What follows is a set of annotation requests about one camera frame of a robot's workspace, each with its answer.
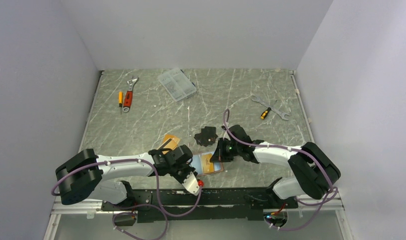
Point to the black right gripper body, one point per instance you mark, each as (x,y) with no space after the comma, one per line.
(228,150)

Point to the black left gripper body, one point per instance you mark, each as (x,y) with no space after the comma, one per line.
(179,172)

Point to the tan leather card holder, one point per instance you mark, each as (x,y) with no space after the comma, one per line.
(196,163)

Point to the gold VIP card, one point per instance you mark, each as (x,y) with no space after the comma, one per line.
(209,167)

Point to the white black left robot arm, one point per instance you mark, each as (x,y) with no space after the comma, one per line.
(90,176)

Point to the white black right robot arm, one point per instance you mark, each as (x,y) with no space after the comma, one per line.
(313,173)

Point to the black card stack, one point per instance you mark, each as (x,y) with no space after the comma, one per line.
(206,137)

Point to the yellow black screwdriver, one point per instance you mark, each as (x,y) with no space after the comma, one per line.
(269,108)

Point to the silver open end wrench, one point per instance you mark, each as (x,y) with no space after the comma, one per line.
(284,116)

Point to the clear plastic screw box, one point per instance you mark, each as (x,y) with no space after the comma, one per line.
(177,84)

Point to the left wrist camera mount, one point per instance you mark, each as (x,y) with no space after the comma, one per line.
(191,184)

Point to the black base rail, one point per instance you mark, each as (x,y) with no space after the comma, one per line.
(249,203)

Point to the red handled adjustable wrench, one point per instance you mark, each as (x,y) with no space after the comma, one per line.
(129,95)

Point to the small yellow handled screwdriver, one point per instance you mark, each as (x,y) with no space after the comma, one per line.
(120,101)

